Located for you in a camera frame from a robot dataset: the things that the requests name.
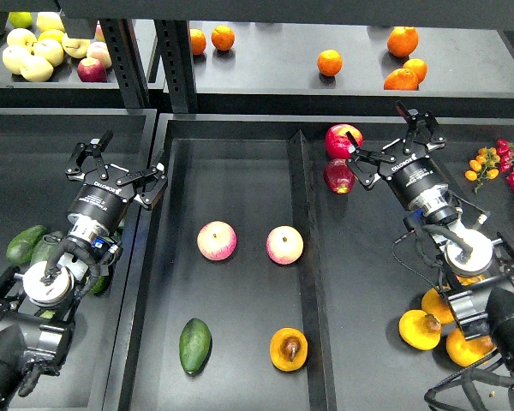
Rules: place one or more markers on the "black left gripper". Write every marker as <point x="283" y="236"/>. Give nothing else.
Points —
<point x="101" y="198"/>

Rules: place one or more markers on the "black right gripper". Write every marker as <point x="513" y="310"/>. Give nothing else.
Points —
<point x="405" y="163"/>

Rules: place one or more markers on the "green avocado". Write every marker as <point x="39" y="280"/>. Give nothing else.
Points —
<point x="195" y="344"/>
<point x="22" y="246"/>

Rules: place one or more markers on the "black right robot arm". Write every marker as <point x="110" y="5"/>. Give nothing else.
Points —
<point x="476" y="273"/>

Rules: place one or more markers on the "yellow pear upper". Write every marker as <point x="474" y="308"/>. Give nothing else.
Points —
<point x="432" y="303"/>

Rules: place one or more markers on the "bright red apple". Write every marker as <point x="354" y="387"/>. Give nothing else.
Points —
<point x="338" y="144"/>

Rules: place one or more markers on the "dark red apple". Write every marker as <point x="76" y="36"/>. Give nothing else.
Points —
<point x="338" y="177"/>

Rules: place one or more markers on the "orange front right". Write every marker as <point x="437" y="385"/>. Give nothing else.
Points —
<point x="402" y="79"/>

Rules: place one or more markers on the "orange right small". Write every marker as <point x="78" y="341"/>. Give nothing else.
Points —
<point x="418" y="66"/>

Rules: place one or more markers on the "orange cherry tomato bunch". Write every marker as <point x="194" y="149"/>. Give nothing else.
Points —
<point x="484" y="167"/>

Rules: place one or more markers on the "red apple on shelf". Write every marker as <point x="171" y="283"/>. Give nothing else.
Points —
<point x="90" y="69"/>

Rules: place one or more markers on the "black left tray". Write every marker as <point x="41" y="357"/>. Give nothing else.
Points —
<point x="35" y="145"/>

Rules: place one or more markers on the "black tray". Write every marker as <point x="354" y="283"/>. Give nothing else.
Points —
<point x="358" y="273"/>
<point x="35" y="145"/>

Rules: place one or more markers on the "orange middle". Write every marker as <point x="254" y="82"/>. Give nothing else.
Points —
<point x="329" y="62"/>

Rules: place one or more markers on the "red cherry tomato bunch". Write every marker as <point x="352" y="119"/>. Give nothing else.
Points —
<point x="505" y="151"/>

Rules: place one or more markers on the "pink apple left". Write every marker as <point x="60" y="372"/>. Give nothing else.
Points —
<point x="217" y="240"/>

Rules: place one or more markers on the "pink apple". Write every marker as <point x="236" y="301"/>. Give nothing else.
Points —
<point x="217" y="240"/>
<point x="284" y="245"/>

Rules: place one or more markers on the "pale yellow apple front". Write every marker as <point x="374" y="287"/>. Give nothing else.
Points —
<point x="36" y="69"/>

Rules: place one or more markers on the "pale yellow apple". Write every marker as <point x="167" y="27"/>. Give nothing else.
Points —
<point x="12" y="57"/>
<point x="36" y="69"/>

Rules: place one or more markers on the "orange far left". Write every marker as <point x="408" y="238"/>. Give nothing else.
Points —
<point x="197" y="41"/>

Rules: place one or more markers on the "pink apple right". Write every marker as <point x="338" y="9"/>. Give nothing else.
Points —
<point x="284" y="245"/>

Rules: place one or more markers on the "pale yellow apple left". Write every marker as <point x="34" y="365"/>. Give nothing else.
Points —
<point x="12" y="57"/>

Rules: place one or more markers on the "green lime on shelf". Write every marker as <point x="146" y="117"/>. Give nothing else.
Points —
<point x="20" y="19"/>

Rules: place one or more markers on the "black center tray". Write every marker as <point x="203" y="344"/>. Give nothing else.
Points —
<point x="358" y="273"/>

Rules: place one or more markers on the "black shelf post left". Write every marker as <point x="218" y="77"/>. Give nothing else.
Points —
<point x="126" y="63"/>

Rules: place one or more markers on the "black shelf post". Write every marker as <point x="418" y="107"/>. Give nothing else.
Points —
<point x="175" y="49"/>
<point x="126" y="63"/>

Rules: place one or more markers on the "black shelf post right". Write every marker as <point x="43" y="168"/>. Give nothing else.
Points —
<point x="175" y="49"/>

